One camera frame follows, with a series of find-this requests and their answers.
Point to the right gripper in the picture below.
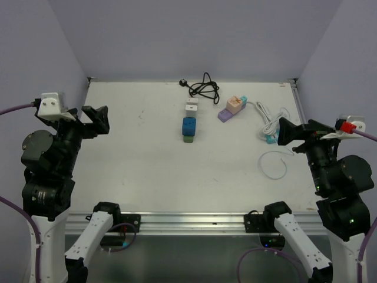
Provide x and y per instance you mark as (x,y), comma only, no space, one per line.
(288,130)

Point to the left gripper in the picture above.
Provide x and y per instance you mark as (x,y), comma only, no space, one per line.
(99,123)

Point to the teal power strip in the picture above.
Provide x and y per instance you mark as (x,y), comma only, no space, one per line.
(271,139)

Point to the blue cube socket adapter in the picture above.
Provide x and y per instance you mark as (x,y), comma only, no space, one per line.
(189,126)

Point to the green power strip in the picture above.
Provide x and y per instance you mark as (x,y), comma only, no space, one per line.
(188,139)

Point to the white USB charger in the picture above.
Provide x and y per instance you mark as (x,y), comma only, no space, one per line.
(191,110)

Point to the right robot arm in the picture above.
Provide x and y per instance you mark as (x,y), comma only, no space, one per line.
(339,183)

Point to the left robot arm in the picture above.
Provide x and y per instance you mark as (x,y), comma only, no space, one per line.
(49,161)

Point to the teal small plug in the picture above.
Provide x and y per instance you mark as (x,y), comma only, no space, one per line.
(243,100)

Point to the pink cube adapter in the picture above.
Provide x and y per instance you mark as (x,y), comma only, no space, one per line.
(234,104)

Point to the purple power strip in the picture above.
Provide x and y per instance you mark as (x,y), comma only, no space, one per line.
(224,115)

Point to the white Honor charger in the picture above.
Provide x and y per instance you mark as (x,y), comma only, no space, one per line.
(192,101)

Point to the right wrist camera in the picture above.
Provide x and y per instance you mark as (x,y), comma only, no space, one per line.
(345,127)

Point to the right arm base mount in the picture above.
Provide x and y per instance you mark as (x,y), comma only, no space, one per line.
(255,222)

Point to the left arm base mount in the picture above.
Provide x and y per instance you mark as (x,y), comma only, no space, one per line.
(130,218)

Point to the aluminium front rail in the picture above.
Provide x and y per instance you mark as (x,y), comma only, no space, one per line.
(194,223)

